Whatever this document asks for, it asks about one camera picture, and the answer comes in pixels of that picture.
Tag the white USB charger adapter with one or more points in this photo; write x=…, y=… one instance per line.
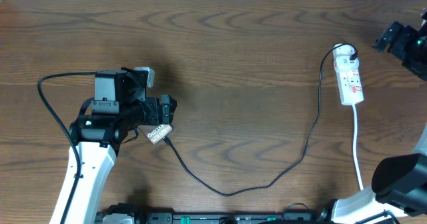
x=345, y=56

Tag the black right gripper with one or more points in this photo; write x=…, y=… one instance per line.
x=407, y=33

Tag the gold smartphone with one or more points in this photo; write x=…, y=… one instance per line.
x=155, y=134

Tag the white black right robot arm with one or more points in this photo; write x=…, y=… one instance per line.
x=398, y=187

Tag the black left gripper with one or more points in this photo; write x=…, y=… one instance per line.
x=156, y=116

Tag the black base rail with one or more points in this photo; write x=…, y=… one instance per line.
x=128, y=213

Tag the white power strip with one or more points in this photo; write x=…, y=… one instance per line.
x=349, y=85

